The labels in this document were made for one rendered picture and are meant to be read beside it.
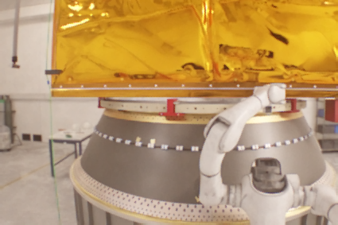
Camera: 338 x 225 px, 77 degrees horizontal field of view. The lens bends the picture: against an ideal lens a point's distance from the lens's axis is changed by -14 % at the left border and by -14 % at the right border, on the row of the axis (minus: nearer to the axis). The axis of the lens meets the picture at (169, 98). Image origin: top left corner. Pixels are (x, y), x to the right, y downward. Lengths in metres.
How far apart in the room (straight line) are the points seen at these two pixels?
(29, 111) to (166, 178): 7.70
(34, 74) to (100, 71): 7.17
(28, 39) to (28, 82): 1.45
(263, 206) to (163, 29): 1.01
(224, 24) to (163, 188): 0.94
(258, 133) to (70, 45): 1.22
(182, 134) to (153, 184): 0.30
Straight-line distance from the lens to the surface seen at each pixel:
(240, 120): 0.82
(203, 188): 0.95
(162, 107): 1.32
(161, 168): 1.28
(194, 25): 1.38
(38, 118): 8.51
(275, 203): 0.95
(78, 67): 1.52
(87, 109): 7.56
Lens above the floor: 1.79
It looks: 2 degrees down
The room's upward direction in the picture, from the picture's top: straight up
